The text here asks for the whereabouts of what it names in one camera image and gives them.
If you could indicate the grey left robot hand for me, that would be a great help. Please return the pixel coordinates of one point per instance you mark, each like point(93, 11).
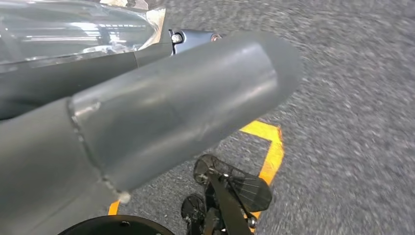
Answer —
point(162, 103)

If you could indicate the yellow floor tape square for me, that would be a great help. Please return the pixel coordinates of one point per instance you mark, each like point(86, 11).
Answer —
point(274, 152)

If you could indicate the black round base disc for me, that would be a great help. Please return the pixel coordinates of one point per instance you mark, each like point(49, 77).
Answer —
point(113, 227)

